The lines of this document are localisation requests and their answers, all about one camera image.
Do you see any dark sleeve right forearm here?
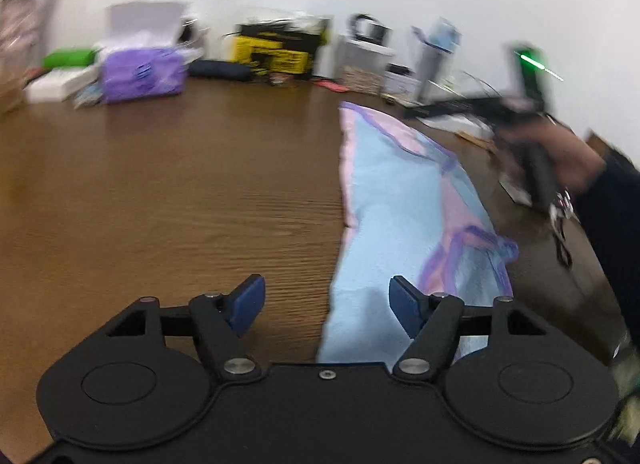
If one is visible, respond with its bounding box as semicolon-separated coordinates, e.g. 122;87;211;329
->
574;151;640;345

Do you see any pink vase with flowers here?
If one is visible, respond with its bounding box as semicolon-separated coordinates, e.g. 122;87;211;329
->
1;0;40;116

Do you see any purple tissue pack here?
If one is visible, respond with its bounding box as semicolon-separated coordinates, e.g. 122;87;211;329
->
100;48;186;104

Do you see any white flat box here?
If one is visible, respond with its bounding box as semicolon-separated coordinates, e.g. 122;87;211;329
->
25;65;99;104

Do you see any white patterned storage box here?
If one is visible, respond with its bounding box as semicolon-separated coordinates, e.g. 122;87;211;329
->
333;34;395;95

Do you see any green box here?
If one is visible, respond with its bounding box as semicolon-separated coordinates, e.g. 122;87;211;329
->
42;48;98;69

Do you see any white organizer tray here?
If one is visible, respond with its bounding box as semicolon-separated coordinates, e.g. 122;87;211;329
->
389;68;501;145

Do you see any dark blue pouch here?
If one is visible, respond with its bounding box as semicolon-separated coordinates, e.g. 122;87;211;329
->
186;60;253;82

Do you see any person's right hand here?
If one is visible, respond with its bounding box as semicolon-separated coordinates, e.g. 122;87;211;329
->
494;118;605;194

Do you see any yellow and black box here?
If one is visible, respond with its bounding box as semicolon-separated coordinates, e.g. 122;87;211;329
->
230;17;332;79

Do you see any pink and blue garment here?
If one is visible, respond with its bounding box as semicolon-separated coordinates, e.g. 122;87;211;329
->
317;102;518;366

